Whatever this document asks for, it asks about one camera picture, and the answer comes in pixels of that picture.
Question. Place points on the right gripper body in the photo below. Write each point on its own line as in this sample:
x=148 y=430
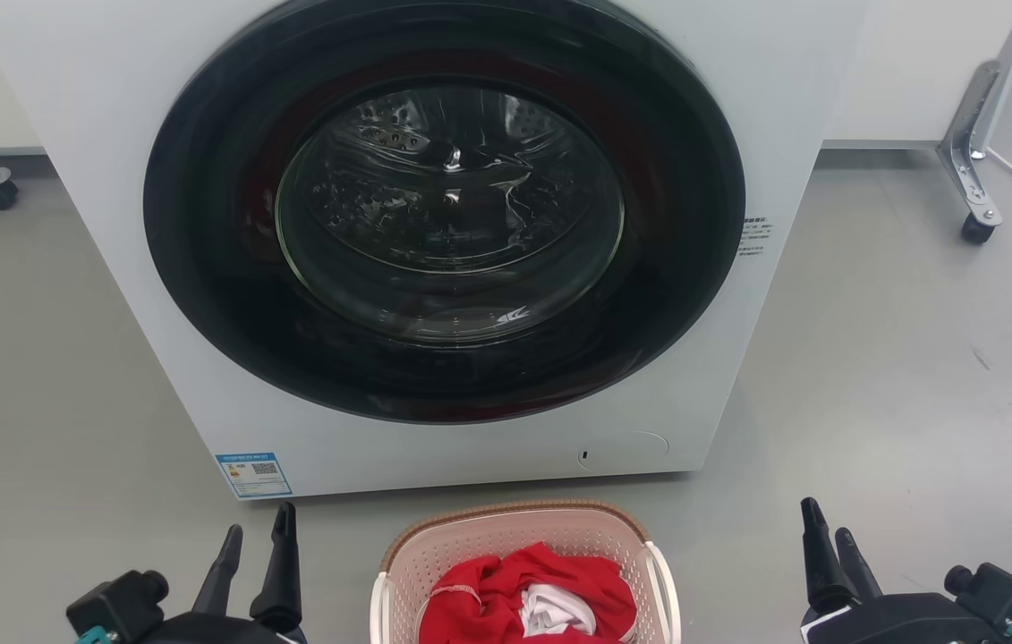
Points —
x=962 y=613

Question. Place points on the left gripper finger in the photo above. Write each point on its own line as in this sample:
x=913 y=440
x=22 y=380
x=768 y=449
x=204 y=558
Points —
x=280 y=568
x=221 y=572

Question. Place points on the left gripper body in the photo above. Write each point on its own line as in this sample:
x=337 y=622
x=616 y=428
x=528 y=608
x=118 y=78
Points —
x=125 y=608

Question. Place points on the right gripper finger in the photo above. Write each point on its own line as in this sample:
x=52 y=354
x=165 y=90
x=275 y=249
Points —
x=857 y=563
x=821 y=559

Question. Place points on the beige perforated laundry basket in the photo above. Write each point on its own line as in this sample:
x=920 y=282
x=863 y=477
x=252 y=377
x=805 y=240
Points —
x=461 y=541

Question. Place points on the blue energy label sticker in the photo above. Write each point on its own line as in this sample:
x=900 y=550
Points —
x=253 y=474

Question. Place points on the red garment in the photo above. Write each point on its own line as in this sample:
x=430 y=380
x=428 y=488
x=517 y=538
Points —
x=577 y=581

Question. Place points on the white garment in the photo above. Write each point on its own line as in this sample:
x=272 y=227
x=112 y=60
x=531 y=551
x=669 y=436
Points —
x=557 y=610

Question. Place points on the round black washing machine door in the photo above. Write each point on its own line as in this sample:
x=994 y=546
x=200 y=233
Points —
x=219 y=268

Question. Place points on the white front-load washing machine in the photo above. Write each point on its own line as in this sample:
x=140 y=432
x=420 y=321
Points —
x=765 y=107

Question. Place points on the metal caster leg frame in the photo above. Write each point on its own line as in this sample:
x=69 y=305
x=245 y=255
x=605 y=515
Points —
x=971 y=143

